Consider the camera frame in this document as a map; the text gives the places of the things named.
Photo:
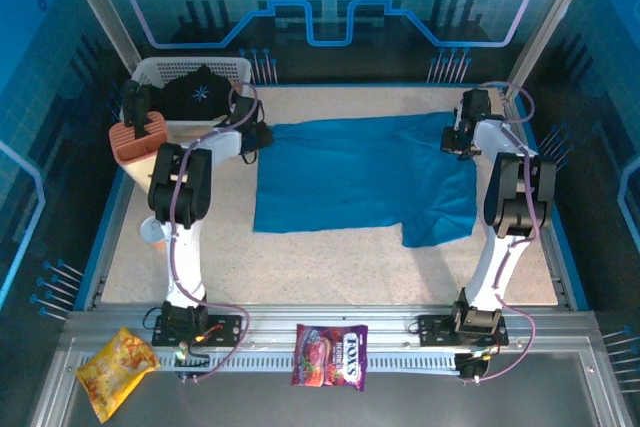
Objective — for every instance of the blue t-shirt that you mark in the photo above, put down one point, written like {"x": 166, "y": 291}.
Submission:
{"x": 350, "y": 172}

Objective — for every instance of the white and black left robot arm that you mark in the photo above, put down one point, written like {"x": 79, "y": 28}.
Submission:
{"x": 185, "y": 257}

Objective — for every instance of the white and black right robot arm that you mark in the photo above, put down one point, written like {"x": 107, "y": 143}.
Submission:
{"x": 500, "y": 267}

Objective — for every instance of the orange cloth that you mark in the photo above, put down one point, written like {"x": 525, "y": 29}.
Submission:
{"x": 239, "y": 90}

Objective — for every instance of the black t-shirt with star print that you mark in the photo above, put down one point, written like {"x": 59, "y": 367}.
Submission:
{"x": 200, "y": 94}

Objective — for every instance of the white plastic mesh basket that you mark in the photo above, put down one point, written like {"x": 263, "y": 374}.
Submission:
{"x": 170, "y": 69}

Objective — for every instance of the cream knife block orange top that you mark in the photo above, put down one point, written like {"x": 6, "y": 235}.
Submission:
{"x": 132, "y": 142}

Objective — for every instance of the small black controller box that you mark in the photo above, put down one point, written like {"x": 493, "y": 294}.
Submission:
{"x": 192, "y": 359}
{"x": 470, "y": 367}

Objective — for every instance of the purple Fox's candy bag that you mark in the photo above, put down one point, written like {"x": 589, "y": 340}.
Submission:
{"x": 330, "y": 357}

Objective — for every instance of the yellow snack bag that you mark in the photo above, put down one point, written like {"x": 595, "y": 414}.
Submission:
{"x": 115, "y": 367}

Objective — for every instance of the aluminium frame post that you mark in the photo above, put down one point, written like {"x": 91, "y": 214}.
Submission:
{"x": 100, "y": 7}
{"x": 555, "y": 7}

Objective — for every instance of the aluminium side rail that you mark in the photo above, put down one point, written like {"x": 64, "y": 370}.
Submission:
{"x": 562, "y": 282}
{"x": 102, "y": 267}

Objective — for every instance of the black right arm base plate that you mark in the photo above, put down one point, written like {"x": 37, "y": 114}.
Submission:
{"x": 435, "y": 329}

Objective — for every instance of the aluminium frame beam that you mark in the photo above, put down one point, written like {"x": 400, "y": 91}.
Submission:
{"x": 325, "y": 317}

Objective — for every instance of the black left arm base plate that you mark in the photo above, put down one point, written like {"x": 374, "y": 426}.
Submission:
{"x": 225, "y": 329}

